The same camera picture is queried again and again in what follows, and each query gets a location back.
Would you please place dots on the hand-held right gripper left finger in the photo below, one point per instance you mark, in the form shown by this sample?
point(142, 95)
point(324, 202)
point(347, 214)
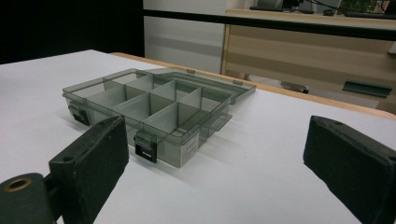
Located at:
point(93, 161)

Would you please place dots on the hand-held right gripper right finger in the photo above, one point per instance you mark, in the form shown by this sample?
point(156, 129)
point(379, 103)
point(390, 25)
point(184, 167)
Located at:
point(358, 161)

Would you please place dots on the transparent grey compartment box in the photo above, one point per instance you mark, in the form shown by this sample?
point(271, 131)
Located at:
point(162, 105)

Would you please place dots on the black curved object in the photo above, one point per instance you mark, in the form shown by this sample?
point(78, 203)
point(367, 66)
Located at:
point(295, 87)

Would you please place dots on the wooden desk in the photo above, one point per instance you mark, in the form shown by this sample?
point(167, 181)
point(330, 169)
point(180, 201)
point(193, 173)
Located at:
point(295, 56)

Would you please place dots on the black curtain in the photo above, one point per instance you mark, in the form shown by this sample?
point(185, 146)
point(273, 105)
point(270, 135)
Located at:
point(68, 28)

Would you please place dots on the white cabinet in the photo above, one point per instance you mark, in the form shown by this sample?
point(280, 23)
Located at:
point(183, 46)

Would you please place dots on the green plant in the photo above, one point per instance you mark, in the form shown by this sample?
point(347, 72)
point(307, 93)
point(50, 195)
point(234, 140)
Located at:
point(358, 5)

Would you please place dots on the black keyboard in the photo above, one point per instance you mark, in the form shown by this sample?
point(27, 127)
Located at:
point(280, 9)

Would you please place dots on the black horizontal frame bar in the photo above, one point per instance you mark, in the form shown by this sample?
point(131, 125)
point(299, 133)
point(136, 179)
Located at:
point(249, 21)

